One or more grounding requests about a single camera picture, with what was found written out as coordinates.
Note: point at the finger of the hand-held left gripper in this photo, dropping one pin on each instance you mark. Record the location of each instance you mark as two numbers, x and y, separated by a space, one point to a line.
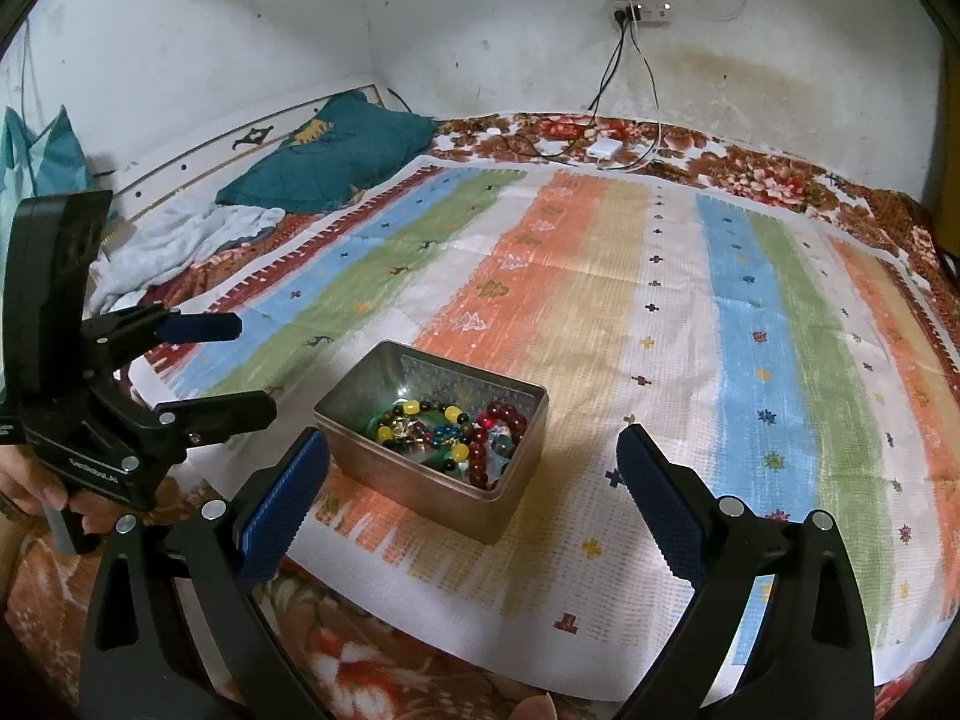
199 328
225 412

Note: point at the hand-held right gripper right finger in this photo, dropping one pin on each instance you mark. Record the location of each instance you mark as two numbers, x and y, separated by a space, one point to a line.
664 514

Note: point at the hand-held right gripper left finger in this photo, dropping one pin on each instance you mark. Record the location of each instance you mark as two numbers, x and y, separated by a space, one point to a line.
289 499

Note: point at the metal tin box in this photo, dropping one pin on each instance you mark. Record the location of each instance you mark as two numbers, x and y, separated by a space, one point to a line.
405 487

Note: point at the person's left hand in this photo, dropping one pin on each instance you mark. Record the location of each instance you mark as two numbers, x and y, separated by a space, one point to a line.
26 484

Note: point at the person's right hand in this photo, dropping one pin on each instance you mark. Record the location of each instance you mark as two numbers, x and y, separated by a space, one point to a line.
536 709

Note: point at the white crumpled cloth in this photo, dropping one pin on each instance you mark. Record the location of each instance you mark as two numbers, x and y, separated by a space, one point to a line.
187 240

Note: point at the light blue bag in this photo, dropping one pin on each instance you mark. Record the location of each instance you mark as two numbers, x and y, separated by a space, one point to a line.
52 157

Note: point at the striped printed mat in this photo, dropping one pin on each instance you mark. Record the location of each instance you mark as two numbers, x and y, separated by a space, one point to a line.
675 390

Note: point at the white headboard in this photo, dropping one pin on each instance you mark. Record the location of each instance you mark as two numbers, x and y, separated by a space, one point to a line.
195 165

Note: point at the teal pillow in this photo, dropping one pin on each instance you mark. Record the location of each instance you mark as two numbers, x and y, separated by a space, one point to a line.
337 157

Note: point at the white power adapter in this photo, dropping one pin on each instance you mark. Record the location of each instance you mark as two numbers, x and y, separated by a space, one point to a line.
604 148

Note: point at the white power strip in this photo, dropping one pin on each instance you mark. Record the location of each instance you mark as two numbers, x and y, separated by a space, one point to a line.
645 13

